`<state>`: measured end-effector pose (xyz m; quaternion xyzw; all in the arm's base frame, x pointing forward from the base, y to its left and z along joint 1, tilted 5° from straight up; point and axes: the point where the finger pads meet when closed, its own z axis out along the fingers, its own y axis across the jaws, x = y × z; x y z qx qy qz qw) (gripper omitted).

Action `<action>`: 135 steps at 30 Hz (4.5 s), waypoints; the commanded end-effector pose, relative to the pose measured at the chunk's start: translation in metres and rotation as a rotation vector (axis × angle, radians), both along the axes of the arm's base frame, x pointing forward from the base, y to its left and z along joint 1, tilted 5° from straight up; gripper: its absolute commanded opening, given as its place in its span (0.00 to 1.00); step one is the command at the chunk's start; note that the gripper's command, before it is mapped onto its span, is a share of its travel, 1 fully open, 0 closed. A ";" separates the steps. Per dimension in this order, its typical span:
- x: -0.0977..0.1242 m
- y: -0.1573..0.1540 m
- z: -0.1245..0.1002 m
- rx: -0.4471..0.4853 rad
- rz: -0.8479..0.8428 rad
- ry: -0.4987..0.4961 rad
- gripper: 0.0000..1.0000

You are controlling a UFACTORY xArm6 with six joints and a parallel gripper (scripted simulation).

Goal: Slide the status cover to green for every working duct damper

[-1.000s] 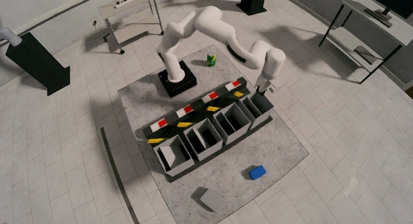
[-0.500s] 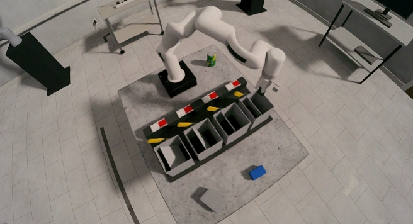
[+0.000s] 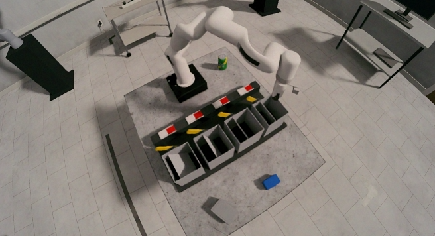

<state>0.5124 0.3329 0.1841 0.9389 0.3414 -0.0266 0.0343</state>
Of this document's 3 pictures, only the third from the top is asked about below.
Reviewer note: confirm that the blue plastic box with latch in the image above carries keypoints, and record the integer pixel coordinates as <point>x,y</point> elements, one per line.
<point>271,182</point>

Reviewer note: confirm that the green drink can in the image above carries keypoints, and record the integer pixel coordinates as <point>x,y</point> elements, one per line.
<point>222,62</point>

